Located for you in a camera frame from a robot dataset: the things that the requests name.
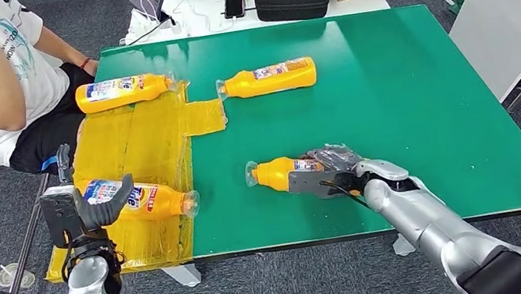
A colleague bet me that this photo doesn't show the person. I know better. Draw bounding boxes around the person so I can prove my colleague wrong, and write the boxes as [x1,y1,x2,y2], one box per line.
[0,0,115,182]

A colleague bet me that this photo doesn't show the orange detergent bottle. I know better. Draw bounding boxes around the orange detergent bottle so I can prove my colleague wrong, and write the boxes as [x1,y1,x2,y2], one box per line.
[76,163,204,236]
[73,69,179,117]
[243,149,331,201]
[213,55,320,104]

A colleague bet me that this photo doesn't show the yellow taped cardboard mat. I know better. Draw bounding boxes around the yellow taped cardboard mat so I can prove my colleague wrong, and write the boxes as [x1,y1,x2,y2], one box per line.
[16,70,249,289]

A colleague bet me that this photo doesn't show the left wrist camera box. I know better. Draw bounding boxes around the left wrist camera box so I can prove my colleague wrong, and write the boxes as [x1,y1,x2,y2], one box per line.
[37,182,91,253]

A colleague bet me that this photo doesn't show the white power strip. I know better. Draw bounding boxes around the white power strip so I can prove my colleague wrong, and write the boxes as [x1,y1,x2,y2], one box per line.
[119,2,177,47]

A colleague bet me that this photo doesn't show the green table board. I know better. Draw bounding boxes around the green table board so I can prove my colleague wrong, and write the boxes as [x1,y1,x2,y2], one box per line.
[90,0,521,277]

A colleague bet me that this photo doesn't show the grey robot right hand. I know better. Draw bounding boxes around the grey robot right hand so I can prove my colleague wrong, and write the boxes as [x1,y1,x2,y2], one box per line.
[303,139,366,182]

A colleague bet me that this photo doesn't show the clear plastic cup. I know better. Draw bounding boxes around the clear plastic cup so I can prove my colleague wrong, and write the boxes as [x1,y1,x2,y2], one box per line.
[0,260,37,292]

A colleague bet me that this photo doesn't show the person's left hand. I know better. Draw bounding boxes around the person's left hand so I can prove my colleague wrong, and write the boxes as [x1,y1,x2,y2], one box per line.
[82,58,101,80]

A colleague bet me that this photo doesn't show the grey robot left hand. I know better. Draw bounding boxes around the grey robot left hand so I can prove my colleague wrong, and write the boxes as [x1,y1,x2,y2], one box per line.
[53,133,141,235]

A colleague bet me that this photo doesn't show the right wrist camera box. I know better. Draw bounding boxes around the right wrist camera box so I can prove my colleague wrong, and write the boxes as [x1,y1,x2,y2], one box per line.
[287,162,353,206]

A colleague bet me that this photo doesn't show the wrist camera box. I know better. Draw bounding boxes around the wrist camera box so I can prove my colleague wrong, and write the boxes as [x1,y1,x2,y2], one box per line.
[287,162,353,206]
[37,182,91,253]

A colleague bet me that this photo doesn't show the green and white bag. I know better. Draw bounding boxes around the green and white bag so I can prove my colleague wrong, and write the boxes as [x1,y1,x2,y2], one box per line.
[444,0,474,17]

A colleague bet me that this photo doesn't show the black power cable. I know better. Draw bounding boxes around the black power cable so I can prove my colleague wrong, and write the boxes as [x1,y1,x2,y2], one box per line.
[120,16,179,48]

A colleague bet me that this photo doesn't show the white table foot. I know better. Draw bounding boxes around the white table foot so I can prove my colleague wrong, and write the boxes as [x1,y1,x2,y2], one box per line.
[392,231,417,257]
[161,263,204,292]

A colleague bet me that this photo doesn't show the black smartphone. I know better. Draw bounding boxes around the black smartphone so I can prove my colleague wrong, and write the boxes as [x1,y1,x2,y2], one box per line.
[222,0,249,21]

